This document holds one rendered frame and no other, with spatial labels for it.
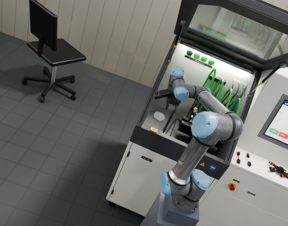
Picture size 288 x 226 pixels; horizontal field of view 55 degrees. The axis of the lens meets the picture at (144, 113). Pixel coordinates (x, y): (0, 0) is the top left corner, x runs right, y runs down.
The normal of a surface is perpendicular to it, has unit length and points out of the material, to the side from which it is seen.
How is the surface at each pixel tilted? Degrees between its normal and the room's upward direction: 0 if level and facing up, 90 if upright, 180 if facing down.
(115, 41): 90
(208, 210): 90
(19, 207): 0
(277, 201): 90
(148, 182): 90
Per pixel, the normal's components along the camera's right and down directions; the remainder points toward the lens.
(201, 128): -0.88, -0.24
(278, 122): -0.16, 0.32
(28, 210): 0.32, -0.76
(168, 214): -0.14, 0.55
